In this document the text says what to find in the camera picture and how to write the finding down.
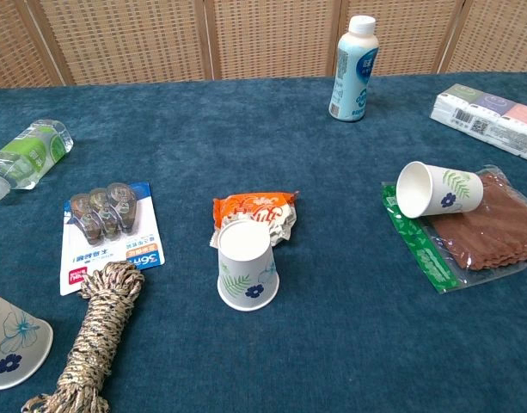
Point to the white floral paper cup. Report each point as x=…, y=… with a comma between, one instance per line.
x=246, y=275
x=14, y=344
x=452, y=189

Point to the orange white snack packet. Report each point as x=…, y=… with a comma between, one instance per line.
x=246, y=204

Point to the blue tablecloth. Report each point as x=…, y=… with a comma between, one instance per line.
x=332, y=344

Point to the white drink bottle blue label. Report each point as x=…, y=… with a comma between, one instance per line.
x=353, y=77

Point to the correction tape blister pack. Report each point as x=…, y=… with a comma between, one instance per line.
x=82, y=258

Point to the wicker folding screen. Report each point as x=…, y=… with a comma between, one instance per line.
x=138, y=38

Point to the zip bag brown cloths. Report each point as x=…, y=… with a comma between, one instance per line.
x=495, y=241

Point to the pastel tissue multipack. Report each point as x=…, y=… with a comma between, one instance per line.
x=482, y=116

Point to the clear bottle green label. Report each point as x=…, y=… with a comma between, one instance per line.
x=31, y=155

